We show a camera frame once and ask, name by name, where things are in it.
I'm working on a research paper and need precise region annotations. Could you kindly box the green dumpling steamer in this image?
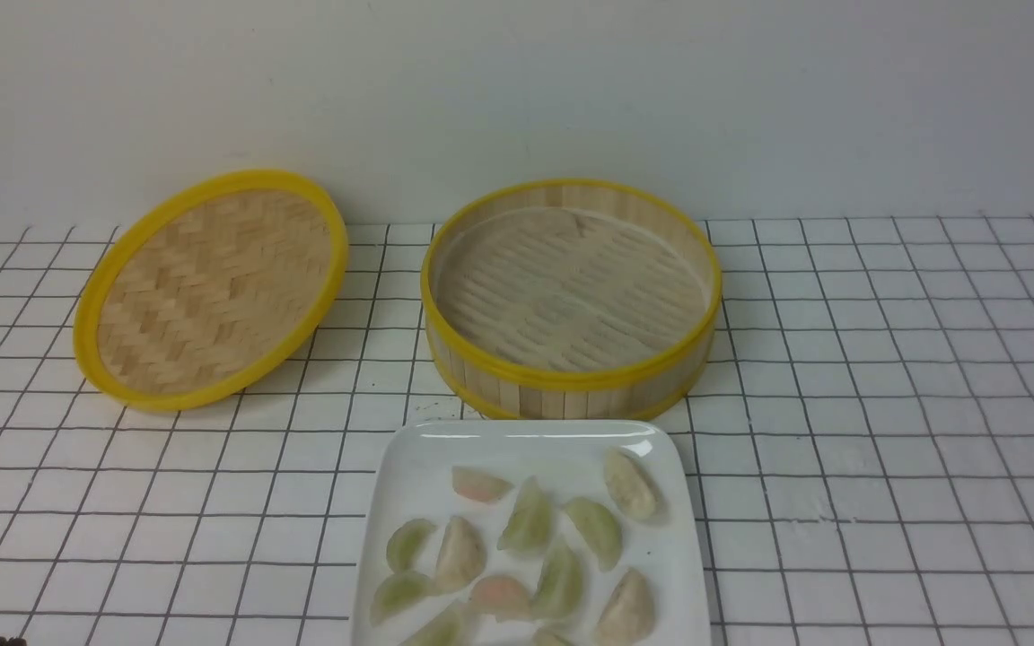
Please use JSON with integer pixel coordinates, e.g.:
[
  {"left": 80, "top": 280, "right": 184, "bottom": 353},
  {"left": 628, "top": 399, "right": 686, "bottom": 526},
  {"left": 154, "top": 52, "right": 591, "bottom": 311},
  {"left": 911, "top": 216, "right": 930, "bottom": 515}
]
[
  {"left": 385, "top": 518, "right": 436, "bottom": 573},
  {"left": 530, "top": 537, "right": 585, "bottom": 621}
]

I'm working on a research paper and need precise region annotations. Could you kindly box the green dumpling steamer back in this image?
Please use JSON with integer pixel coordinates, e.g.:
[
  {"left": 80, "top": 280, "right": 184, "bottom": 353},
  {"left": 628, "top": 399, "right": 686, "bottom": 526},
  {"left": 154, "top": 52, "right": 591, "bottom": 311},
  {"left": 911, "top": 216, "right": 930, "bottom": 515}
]
[{"left": 530, "top": 537, "right": 585, "bottom": 621}]

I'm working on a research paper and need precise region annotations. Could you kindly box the pink dumpling plate top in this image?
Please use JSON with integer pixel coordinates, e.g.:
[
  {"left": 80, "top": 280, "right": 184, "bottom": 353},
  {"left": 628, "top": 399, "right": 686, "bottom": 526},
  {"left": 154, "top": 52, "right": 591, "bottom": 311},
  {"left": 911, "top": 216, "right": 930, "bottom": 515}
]
[{"left": 451, "top": 466, "right": 513, "bottom": 504}]

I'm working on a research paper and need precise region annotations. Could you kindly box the pink dumpling plate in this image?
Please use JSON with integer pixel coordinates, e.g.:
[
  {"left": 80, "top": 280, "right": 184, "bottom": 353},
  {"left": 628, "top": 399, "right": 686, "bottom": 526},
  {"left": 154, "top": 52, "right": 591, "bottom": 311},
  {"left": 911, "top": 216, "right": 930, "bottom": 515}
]
[
  {"left": 451, "top": 466, "right": 513, "bottom": 504},
  {"left": 469, "top": 575, "right": 533, "bottom": 622}
]

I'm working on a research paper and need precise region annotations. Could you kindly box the pale dumpling plate right top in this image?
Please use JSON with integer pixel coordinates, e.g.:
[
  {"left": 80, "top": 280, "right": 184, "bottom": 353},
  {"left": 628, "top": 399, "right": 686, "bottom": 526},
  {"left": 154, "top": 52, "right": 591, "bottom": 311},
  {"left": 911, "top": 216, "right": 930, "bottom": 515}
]
[{"left": 602, "top": 447, "right": 661, "bottom": 522}]

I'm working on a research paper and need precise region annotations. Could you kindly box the pale dumpling plate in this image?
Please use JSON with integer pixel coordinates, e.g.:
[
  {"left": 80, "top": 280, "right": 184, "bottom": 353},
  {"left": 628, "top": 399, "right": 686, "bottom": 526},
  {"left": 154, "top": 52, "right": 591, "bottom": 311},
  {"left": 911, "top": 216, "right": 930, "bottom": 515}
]
[
  {"left": 602, "top": 447, "right": 661, "bottom": 522},
  {"left": 592, "top": 567, "right": 657, "bottom": 645},
  {"left": 432, "top": 515, "right": 487, "bottom": 596}
]

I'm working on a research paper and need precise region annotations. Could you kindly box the white square plate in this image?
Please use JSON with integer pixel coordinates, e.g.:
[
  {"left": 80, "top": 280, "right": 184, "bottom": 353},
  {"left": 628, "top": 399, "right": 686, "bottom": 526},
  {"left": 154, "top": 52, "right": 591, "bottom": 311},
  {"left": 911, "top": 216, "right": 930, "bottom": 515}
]
[{"left": 348, "top": 421, "right": 717, "bottom": 645}]

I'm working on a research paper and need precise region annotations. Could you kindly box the green dumpling plate centre right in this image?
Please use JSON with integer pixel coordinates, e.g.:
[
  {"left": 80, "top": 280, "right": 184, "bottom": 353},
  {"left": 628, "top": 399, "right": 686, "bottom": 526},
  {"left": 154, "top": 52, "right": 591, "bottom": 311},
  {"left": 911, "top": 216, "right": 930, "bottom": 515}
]
[{"left": 562, "top": 496, "right": 624, "bottom": 572}]

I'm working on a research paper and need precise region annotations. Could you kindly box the pale dumpling plate centre left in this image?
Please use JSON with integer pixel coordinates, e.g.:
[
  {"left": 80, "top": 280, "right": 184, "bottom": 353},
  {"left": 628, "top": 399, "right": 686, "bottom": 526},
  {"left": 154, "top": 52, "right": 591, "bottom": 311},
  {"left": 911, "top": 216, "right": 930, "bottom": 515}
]
[{"left": 432, "top": 515, "right": 487, "bottom": 596}]

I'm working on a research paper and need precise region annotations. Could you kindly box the pink dumpling plate bottom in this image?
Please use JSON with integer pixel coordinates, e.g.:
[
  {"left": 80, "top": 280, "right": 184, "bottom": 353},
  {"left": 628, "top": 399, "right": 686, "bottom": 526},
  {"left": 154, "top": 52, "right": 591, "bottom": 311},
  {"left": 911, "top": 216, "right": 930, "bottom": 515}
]
[{"left": 469, "top": 575, "right": 533, "bottom": 622}]

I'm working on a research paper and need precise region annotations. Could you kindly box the green dumpling plate lower left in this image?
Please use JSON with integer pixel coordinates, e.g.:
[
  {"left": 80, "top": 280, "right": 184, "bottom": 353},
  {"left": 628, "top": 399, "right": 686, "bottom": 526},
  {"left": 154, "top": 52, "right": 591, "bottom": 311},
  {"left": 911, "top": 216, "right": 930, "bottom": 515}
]
[{"left": 369, "top": 570, "right": 434, "bottom": 626}]

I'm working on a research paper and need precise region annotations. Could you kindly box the green dumpling plate bottom edge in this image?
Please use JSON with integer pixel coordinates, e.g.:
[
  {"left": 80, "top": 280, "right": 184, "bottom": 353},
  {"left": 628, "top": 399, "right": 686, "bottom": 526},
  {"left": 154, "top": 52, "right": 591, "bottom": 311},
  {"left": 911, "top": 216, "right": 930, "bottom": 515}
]
[{"left": 400, "top": 599, "right": 475, "bottom": 646}]

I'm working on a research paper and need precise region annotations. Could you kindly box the small dumpling plate bottom edge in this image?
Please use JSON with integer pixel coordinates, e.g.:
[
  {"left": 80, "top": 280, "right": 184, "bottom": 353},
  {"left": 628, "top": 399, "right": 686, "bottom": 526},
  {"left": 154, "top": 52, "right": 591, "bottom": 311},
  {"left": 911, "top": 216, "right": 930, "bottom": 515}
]
[{"left": 533, "top": 628, "right": 572, "bottom": 646}]

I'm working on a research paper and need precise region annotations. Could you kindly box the pale dumpling plate lower right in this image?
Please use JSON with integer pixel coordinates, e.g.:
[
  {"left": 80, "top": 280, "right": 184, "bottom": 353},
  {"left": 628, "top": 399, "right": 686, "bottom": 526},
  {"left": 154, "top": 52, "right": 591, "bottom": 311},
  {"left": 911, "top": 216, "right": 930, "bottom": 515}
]
[{"left": 592, "top": 567, "right": 657, "bottom": 645}]

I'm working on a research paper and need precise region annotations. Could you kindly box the yellow-rimmed bamboo steamer basket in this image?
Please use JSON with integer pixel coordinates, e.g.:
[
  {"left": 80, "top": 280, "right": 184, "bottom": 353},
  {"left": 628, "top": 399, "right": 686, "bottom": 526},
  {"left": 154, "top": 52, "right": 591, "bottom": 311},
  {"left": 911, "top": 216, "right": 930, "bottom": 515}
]
[{"left": 420, "top": 179, "right": 723, "bottom": 421}]

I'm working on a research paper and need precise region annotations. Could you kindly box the yellow-rimmed bamboo steamer lid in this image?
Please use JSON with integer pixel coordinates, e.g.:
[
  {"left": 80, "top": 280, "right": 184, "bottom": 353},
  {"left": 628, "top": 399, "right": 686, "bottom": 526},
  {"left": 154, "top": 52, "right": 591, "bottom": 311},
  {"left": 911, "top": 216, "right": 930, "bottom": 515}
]
[{"left": 73, "top": 170, "right": 349, "bottom": 410}]

